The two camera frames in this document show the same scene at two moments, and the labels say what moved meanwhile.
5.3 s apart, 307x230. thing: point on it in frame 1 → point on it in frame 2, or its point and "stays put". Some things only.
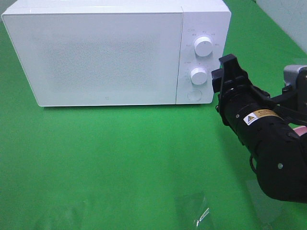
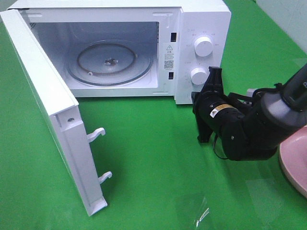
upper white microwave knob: (203, 46) stays put
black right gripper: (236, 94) → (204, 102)
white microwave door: (99, 58) → (57, 105)
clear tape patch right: (267, 209) stays put
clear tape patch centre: (192, 211) stays put
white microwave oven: (119, 52) stays put
